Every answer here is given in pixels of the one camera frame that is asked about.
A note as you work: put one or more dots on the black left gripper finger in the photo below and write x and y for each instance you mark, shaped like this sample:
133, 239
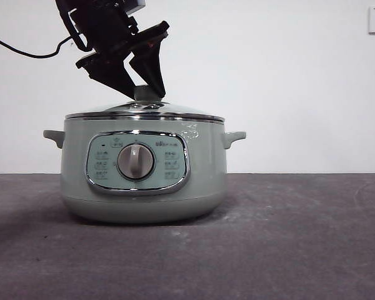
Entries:
107, 73
151, 67

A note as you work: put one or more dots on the glass lid with green knob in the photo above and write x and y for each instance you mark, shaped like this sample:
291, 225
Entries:
175, 112

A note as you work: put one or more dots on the pale green electric cooking pot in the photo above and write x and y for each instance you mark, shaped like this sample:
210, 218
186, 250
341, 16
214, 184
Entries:
75, 162

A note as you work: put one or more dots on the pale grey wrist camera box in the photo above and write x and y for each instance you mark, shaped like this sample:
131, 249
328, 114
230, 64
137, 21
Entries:
135, 3

